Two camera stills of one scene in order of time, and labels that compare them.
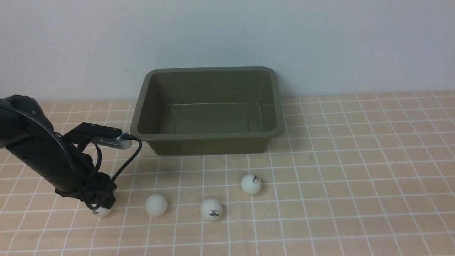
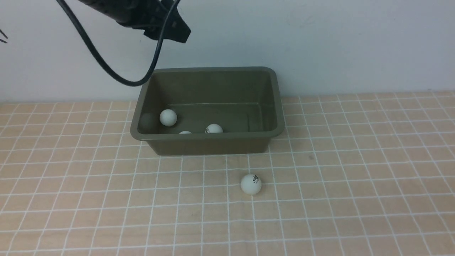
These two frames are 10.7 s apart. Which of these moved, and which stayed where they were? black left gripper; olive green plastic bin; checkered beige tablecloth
Moved: black left gripper
Stayed: olive green plastic bin; checkered beige tablecloth
